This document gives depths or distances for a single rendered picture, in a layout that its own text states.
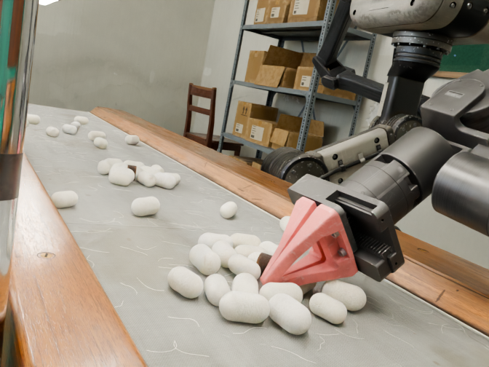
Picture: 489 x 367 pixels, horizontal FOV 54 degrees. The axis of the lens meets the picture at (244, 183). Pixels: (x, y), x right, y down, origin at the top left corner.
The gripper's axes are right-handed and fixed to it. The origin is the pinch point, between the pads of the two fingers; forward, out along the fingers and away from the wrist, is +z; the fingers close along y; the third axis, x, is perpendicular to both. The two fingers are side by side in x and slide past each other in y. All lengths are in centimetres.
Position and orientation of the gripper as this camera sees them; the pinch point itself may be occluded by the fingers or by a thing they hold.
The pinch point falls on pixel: (272, 279)
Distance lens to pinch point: 39.3
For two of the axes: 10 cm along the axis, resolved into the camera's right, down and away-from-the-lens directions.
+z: -7.8, 5.5, -3.1
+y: 5.0, 2.5, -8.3
